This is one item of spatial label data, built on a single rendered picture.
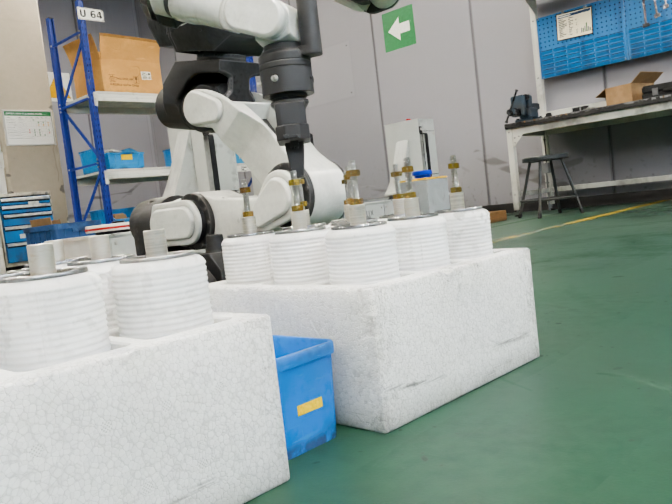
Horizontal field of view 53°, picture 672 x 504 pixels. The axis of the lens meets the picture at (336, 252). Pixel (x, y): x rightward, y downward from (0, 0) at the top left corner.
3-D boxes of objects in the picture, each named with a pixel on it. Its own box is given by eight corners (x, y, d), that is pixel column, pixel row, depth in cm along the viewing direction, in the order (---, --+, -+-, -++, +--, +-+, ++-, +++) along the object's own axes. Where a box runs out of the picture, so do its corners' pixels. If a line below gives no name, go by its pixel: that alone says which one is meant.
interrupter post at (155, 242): (141, 263, 69) (137, 231, 69) (161, 260, 71) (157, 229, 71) (154, 262, 68) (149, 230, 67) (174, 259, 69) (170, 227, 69)
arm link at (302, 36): (250, 73, 111) (241, 3, 110) (279, 81, 121) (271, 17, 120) (312, 60, 107) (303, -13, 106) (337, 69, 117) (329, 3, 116)
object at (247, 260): (297, 347, 105) (283, 232, 103) (235, 357, 103) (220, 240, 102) (290, 336, 114) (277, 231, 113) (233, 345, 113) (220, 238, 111)
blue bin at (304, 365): (142, 427, 96) (131, 345, 95) (205, 404, 104) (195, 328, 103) (284, 466, 76) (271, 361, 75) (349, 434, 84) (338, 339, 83)
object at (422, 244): (381, 345, 100) (367, 223, 98) (414, 330, 107) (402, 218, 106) (438, 347, 94) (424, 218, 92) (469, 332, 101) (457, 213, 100)
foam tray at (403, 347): (203, 396, 109) (188, 287, 108) (363, 341, 137) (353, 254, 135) (386, 435, 82) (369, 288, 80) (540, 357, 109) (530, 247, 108)
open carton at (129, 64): (66, 103, 605) (58, 46, 601) (134, 106, 660) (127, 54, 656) (101, 90, 568) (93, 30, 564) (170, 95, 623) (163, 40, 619)
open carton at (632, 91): (619, 110, 546) (616, 82, 545) (665, 101, 513) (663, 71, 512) (596, 111, 530) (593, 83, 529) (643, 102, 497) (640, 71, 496)
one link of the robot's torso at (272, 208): (160, 199, 170) (286, 157, 137) (223, 194, 184) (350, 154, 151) (171, 260, 170) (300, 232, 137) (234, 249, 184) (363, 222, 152)
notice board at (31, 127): (6, 145, 656) (1, 109, 653) (55, 145, 691) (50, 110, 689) (7, 145, 654) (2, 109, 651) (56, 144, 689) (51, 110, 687)
